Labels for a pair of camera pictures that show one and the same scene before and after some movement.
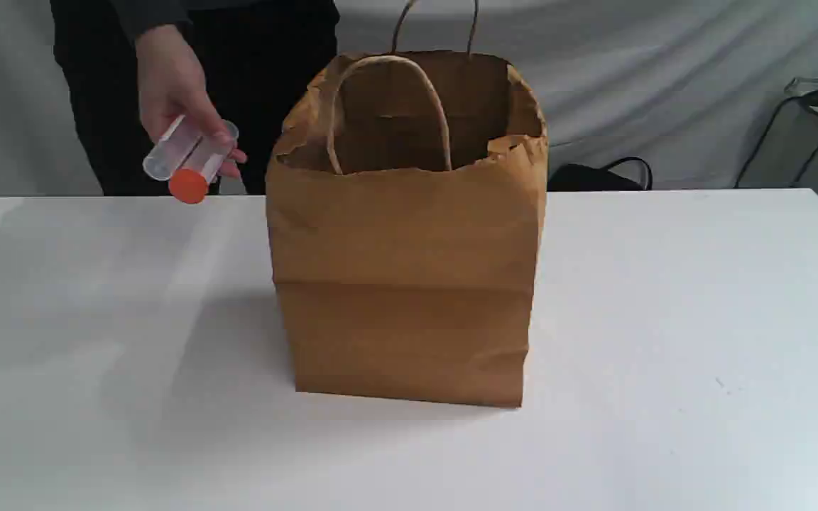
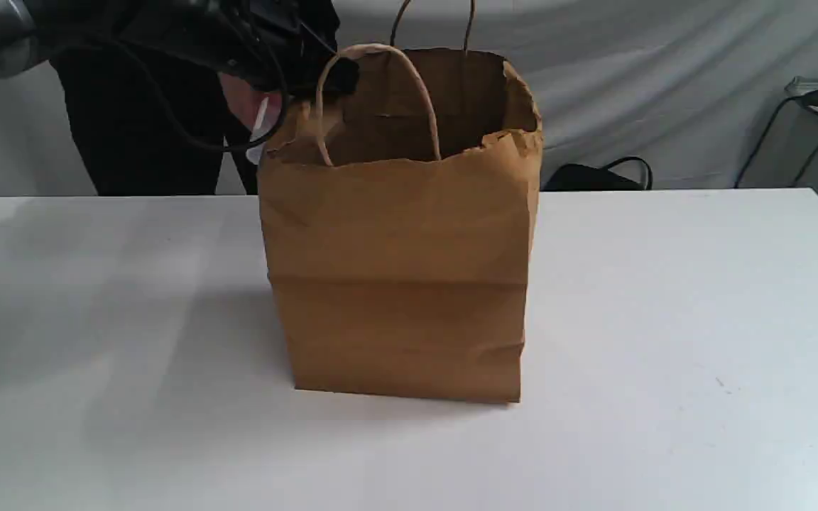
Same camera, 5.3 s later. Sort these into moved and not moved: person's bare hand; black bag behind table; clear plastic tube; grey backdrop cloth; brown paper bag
Moved: clear plastic tube; person's bare hand
Not moved: black bag behind table; grey backdrop cloth; brown paper bag
